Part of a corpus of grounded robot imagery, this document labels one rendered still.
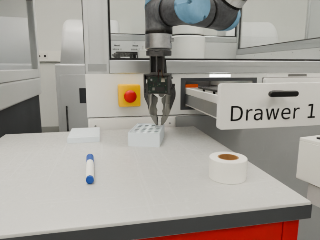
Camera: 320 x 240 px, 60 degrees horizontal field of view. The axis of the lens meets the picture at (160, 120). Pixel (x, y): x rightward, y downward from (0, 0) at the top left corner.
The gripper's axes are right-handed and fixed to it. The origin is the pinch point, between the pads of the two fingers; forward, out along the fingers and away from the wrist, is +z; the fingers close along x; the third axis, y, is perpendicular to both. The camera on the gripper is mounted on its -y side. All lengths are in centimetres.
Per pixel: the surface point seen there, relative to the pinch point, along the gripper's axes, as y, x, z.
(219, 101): 14.7, 16.1, -7.5
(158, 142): 11.6, 1.2, 3.8
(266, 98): 10.9, 27.6, -7.9
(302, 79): -31, 50, -11
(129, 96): -4.2, -10.1, -6.5
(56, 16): -306, -185, -86
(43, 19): -302, -203, -82
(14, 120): -35, -72, 9
